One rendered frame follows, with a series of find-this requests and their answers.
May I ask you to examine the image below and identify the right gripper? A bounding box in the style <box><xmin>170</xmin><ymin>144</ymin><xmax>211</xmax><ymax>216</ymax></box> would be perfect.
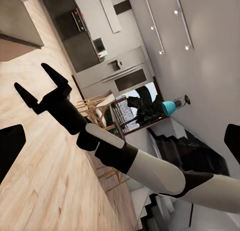
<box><xmin>14</xmin><ymin>63</ymin><xmax>79</xmax><ymax>126</ymax></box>

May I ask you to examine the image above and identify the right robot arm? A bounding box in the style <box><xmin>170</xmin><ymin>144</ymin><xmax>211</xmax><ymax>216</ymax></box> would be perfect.
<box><xmin>14</xmin><ymin>63</ymin><xmax>240</xmax><ymax>215</ymax></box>

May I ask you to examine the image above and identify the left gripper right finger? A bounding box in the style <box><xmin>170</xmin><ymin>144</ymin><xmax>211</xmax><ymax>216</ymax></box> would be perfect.
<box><xmin>224</xmin><ymin>124</ymin><xmax>240</xmax><ymax>164</ymax></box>

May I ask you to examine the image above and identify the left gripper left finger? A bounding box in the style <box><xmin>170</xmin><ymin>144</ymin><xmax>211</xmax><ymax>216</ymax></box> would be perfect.
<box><xmin>0</xmin><ymin>124</ymin><xmax>26</xmax><ymax>184</ymax></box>

